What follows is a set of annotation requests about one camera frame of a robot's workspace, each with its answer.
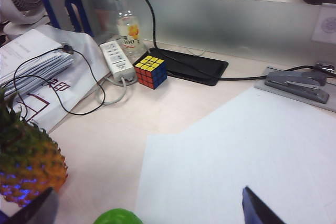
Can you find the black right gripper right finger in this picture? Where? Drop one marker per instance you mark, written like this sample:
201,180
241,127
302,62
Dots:
256,208

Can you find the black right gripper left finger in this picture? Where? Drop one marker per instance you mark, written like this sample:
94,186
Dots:
42,208

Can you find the plastic pineapple with green crown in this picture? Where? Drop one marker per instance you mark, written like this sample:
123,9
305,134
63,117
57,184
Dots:
31,161

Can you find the green plastic apple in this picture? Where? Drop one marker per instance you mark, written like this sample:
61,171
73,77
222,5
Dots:
118,217

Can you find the white paper sheet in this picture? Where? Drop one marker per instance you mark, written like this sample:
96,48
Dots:
236,142

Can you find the grey stapler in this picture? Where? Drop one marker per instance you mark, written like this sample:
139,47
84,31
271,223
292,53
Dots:
296,83

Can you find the white document pile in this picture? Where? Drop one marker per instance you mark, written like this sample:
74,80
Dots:
34,58

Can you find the black flat tray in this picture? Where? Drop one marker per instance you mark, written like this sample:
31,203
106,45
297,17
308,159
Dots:
199,69

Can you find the white power strip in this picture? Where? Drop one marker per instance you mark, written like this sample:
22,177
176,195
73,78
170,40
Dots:
116,58

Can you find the colourful Rubik's cube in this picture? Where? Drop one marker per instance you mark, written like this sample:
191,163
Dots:
151,73

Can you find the frosted glass desk partition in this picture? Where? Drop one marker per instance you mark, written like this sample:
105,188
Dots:
223,24

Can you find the clear C100 drink bottle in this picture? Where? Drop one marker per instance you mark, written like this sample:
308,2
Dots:
128,32

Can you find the purple and white name plate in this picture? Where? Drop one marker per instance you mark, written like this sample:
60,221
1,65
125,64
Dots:
325,24

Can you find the white metal bookend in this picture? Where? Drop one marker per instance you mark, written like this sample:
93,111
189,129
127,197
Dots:
55,3

